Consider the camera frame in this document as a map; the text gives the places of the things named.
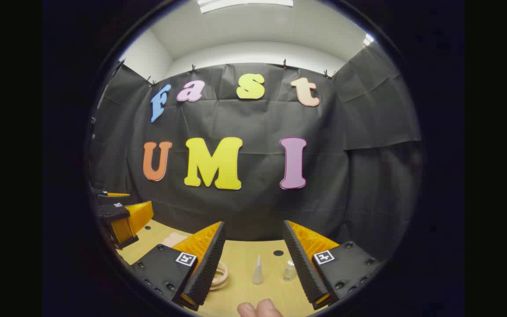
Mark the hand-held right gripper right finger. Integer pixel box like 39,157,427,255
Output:
283,220,382,310

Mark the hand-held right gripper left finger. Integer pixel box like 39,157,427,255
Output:
131,221,227,312

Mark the small pump bottle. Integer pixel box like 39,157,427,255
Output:
283,260,298,282

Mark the white skin care tube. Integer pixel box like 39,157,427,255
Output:
253,254,264,285

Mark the black backdrop cloth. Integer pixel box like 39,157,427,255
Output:
88,44,422,260

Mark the long ceiling light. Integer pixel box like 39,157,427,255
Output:
197,0,294,14

